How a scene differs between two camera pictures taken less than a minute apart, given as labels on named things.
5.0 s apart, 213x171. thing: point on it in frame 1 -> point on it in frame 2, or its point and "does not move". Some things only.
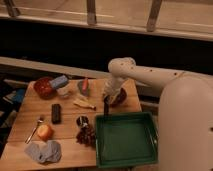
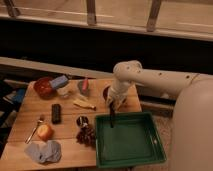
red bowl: (45, 88) does not move
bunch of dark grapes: (86, 136) does not move
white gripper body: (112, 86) -> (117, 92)
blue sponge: (60, 81) does not move
